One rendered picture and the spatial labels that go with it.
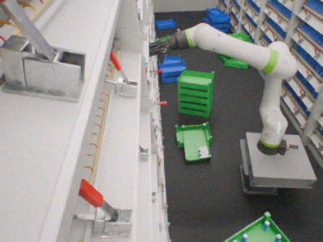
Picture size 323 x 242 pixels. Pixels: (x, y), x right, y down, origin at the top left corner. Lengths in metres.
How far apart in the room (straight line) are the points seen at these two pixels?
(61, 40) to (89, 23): 0.05
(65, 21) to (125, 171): 0.20
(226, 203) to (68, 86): 1.73
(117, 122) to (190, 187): 1.51
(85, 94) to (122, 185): 0.20
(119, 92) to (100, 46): 0.26
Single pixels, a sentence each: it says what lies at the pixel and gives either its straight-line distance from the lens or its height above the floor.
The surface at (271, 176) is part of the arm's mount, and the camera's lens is 1.57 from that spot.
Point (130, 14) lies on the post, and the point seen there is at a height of 1.41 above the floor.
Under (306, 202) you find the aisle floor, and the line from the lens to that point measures 2.01.
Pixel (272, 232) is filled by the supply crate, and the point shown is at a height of 0.48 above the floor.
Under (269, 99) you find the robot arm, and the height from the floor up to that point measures 0.68.
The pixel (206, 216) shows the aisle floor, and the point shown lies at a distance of 1.80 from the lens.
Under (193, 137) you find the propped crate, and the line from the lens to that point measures 2.11.
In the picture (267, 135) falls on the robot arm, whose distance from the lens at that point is 1.58.
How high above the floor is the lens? 1.60
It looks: 41 degrees down
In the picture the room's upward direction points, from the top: 1 degrees clockwise
